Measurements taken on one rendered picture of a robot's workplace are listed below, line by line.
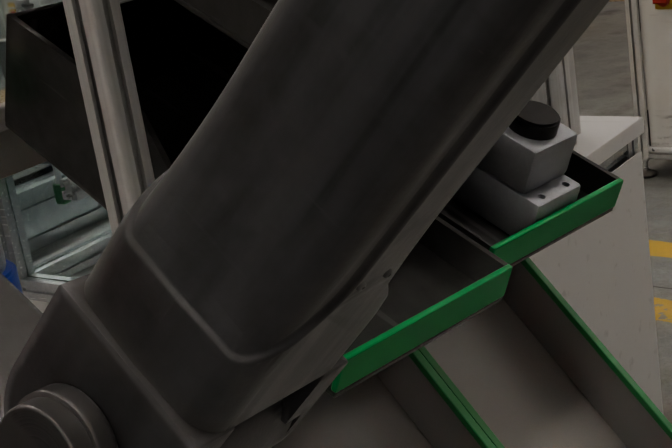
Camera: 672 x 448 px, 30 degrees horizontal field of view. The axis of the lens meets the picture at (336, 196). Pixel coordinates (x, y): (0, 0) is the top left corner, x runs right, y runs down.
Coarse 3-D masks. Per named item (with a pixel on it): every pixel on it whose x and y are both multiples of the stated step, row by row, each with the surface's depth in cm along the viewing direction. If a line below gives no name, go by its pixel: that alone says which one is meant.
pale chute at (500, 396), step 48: (528, 288) 86; (480, 336) 85; (528, 336) 87; (576, 336) 85; (480, 384) 83; (528, 384) 84; (576, 384) 86; (624, 384) 83; (528, 432) 82; (576, 432) 84; (624, 432) 84
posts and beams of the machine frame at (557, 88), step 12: (564, 60) 210; (552, 72) 209; (564, 72) 211; (552, 84) 210; (564, 84) 210; (540, 96) 212; (552, 96) 210; (564, 96) 211; (564, 108) 211; (564, 120) 211
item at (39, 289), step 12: (0, 180) 177; (0, 192) 177; (0, 204) 177; (0, 216) 178; (12, 216) 179; (0, 228) 179; (12, 228) 179; (12, 240) 179; (12, 252) 179; (24, 264) 181; (24, 276) 181; (24, 288) 181; (36, 288) 179; (48, 288) 177; (36, 300) 180; (48, 300) 178
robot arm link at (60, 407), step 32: (0, 288) 42; (0, 320) 40; (32, 320) 41; (0, 352) 39; (0, 384) 38; (64, 384) 33; (0, 416) 37; (32, 416) 32; (64, 416) 32; (96, 416) 32
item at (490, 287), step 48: (144, 0) 77; (48, 48) 68; (144, 48) 79; (192, 48) 80; (240, 48) 77; (48, 96) 70; (144, 96) 79; (192, 96) 80; (48, 144) 71; (96, 192) 69; (432, 240) 70; (432, 288) 67; (480, 288) 65; (384, 336) 60; (432, 336) 64; (336, 384) 59
